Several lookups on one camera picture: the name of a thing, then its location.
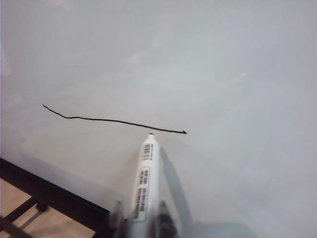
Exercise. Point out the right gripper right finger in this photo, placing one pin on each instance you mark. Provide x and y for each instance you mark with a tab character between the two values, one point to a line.
166	218

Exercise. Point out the white glass whiteboard black frame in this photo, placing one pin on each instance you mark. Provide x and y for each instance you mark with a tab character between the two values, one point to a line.
198	62

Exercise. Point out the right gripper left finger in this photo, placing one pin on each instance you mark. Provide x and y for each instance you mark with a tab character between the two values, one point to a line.
116	218

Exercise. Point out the black ink line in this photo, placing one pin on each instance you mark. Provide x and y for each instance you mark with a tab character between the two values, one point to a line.
119	121

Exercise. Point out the black metal stand foot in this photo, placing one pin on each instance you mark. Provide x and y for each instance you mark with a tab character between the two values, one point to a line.
22	210

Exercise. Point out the white whiteboard marker pen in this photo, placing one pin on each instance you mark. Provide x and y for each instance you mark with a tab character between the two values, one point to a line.
148	173

